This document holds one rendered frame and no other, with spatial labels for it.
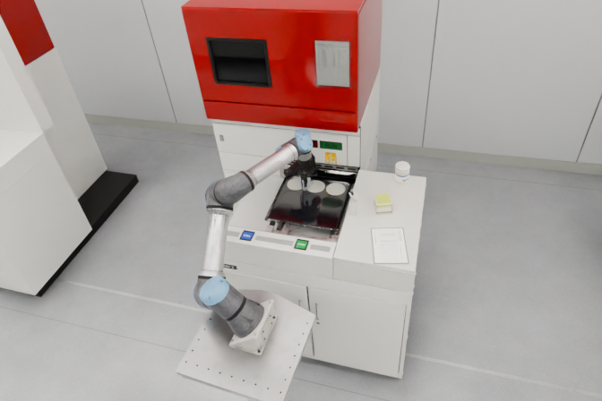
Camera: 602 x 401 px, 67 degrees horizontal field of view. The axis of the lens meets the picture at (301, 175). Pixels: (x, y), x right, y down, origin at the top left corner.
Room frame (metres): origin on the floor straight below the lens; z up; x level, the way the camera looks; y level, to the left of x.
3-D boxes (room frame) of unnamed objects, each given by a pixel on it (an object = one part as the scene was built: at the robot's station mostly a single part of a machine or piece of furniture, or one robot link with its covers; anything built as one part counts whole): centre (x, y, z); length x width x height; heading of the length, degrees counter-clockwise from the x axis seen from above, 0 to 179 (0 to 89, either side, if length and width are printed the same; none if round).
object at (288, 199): (1.76, -0.04, 0.90); 0.34 x 0.34 x 0.01; 71
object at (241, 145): (2.04, 0.07, 1.02); 0.82 x 0.03 x 0.40; 71
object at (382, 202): (1.57, -0.37, 1.00); 0.07 x 0.07 x 0.07; 89
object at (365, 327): (1.64, -0.08, 0.41); 0.97 x 0.64 x 0.82; 71
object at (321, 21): (2.33, -0.03, 1.52); 0.81 x 0.75 x 0.59; 71
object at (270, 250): (1.44, 0.15, 0.89); 0.55 x 0.09 x 0.14; 71
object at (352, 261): (1.54, -0.37, 0.89); 0.62 x 0.35 x 0.14; 161
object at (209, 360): (1.06, 0.26, 0.75); 0.45 x 0.44 x 0.13; 157
